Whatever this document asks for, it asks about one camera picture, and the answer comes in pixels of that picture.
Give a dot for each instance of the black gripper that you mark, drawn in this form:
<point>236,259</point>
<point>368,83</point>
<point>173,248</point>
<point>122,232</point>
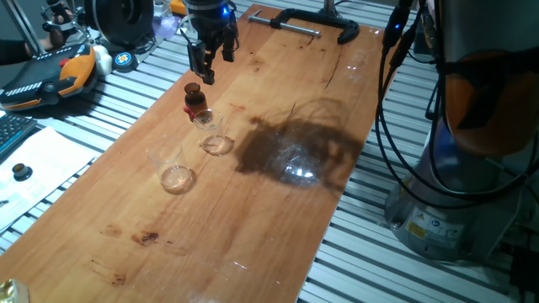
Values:
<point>210,19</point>

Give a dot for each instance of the glass dropper with red bulb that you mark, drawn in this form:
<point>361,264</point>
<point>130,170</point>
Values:
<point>189,113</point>

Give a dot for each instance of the person forearm in dark sleeve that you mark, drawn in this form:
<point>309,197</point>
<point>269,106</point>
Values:
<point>10,52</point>

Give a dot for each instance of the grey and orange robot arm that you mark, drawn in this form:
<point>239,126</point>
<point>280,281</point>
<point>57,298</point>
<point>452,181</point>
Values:
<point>463,168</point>

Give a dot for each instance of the person hand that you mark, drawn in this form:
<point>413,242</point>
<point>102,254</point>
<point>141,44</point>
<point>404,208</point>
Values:
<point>48,44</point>

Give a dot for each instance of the amber glass bottle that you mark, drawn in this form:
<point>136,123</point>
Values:
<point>195,97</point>

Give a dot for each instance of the clear purple plastic bag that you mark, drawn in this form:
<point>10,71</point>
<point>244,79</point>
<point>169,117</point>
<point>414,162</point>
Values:
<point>165,26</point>

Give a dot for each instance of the clear glass beaker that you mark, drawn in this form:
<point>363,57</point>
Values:
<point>172,172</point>
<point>215,141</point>

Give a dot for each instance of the black round spool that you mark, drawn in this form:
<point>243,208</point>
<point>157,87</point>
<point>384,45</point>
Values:
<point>122,19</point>

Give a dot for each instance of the white rounded object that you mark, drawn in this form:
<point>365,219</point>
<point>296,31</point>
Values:
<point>103,61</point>

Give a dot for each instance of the black metal screw clamp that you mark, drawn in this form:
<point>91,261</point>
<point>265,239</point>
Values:
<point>324,19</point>

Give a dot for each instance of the black and orange teach pendant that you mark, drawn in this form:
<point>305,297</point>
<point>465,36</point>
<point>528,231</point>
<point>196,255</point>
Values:
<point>46,80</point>

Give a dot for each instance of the brown wooden board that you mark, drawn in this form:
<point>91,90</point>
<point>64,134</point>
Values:
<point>236,235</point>

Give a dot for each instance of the grey metal strut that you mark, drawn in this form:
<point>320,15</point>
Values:
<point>23,25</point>

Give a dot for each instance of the white paper sheet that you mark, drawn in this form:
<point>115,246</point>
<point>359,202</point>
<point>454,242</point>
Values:
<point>46,168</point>

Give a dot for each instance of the black computer keyboard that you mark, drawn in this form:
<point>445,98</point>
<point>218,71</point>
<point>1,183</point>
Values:
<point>12,130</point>

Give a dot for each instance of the black bottle cap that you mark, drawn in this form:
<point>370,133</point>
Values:
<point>21,171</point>

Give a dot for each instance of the gold foil bag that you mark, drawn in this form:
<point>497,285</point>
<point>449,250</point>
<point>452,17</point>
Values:
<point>10,292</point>

